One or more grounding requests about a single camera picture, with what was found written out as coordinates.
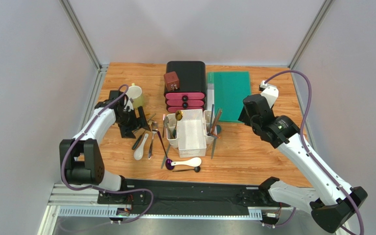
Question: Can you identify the black mounting rail base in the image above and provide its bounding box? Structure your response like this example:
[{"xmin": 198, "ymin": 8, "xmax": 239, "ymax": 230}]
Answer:
[{"xmin": 97, "ymin": 179, "xmax": 288, "ymax": 216}]

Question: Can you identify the teal cutting mat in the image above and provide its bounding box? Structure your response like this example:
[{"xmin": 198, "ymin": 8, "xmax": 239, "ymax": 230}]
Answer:
[{"xmin": 206, "ymin": 71, "xmax": 251, "ymax": 122}]

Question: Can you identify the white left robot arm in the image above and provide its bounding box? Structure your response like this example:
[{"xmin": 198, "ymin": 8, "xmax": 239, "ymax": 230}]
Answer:
[{"xmin": 59, "ymin": 85, "xmax": 149, "ymax": 191}]

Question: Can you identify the white ceramic spoon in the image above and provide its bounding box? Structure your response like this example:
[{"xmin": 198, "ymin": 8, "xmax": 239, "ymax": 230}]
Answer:
[
  {"xmin": 170, "ymin": 157, "xmax": 202, "ymax": 167},
  {"xmin": 133, "ymin": 133, "xmax": 149, "ymax": 161}
]

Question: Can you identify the brown relay block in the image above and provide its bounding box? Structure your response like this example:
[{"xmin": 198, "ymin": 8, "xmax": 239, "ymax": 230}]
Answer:
[{"xmin": 164, "ymin": 71, "xmax": 180, "ymax": 91}]

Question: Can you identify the gold spoon in caddy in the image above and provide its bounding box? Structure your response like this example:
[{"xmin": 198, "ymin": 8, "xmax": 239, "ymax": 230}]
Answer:
[{"xmin": 173, "ymin": 110, "xmax": 183, "ymax": 137}]

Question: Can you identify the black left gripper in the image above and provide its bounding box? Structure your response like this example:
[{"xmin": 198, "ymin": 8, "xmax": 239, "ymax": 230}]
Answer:
[{"xmin": 117, "ymin": 106, "xmax": 151, "ymax": 139}]

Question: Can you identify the white perforated utensil caddy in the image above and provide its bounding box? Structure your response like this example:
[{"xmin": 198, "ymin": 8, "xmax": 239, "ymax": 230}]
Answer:
[{"xmin": 165, "ymin": 109, "xmax": 214, "ymax": 158}]

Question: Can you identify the yellow-green mug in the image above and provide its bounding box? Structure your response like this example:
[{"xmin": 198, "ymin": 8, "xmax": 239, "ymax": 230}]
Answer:
[{"xmin": 125, "ymin": 83, "xmax": 145, "ymax": 110}]

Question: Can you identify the purple metal spoon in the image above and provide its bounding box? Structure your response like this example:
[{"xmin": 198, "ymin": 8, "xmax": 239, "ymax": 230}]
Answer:
[{"xmin": 157, "ymin": 132, "xmax": 174, "ymax": 170}]

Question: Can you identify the large silver fork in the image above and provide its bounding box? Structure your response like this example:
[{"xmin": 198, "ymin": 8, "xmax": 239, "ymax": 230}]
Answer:
[{"xmin": 148, "ymin": 121, "xmax": 159, "ymax": 160}]

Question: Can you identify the small silver fork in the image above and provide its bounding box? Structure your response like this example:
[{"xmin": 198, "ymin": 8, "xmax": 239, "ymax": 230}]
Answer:
[{"xmin": 162, "ymin": 114, "xmax": 166, "ymax": 138}]

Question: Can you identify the teal plastic knife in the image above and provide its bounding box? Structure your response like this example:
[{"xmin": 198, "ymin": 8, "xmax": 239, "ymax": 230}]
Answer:
[{"xmin": 161, "ymin": 144, "xmax": 171, "ymax": 169}]

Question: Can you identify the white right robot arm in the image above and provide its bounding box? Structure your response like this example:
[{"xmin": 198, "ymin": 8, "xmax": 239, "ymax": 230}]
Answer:
[{"xmin": 238, "ymin": 86, "xmax": 368, "ymax": 234}]

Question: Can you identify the black and pink drawer box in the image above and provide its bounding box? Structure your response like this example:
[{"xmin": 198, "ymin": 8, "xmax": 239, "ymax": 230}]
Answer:
[{"xmin": 164, "ymin": 61, "xmax": 207, "ymax": 113}]

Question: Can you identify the teal plastic spoon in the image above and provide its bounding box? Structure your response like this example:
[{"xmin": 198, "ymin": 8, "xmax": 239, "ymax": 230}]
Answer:
[{"xmin": 211, "ymin": 125, "xmax": 221, "ymax": 159}]

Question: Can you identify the black small spoon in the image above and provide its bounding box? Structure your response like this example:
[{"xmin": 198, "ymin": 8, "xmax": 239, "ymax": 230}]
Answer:
[{"xmin": 173, "ymin": 166, "xmax": 201, "ymax": 173}]

